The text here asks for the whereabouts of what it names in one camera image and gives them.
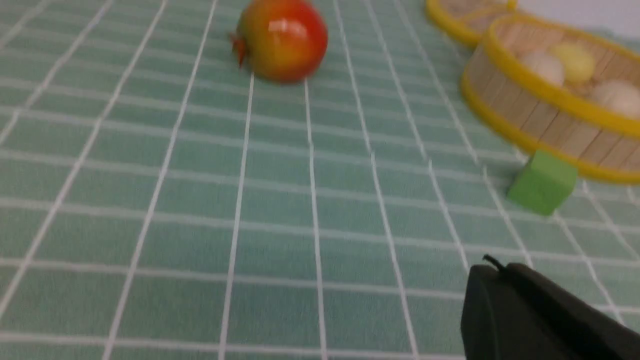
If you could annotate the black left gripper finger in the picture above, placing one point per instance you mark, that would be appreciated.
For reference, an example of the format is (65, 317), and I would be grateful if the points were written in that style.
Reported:
(512, 312)

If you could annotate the white steamed bun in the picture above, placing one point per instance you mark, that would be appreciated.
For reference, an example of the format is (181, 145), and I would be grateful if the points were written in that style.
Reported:
(618, 96)
(546, 66)

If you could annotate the yellow steamed bun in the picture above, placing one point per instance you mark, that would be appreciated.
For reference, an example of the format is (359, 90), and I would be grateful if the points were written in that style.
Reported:
(578, 63)

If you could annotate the bamboo steamer tray yellow rims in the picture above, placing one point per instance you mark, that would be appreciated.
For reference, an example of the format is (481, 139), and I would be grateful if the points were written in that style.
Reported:
(535, 115)

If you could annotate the woven bamboo steamer lid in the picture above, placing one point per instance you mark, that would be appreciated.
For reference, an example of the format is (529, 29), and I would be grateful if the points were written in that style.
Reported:
(465, 21)

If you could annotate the green foam cube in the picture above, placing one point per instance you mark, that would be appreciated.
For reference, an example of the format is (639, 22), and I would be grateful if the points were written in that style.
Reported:
(543, 183)

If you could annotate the red pomegranate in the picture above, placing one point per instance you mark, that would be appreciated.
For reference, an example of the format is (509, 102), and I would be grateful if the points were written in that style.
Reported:
(283, 41)

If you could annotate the green checkered tablecloth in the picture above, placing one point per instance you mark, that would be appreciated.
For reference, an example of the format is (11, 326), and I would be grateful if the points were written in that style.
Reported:
(158, 203)

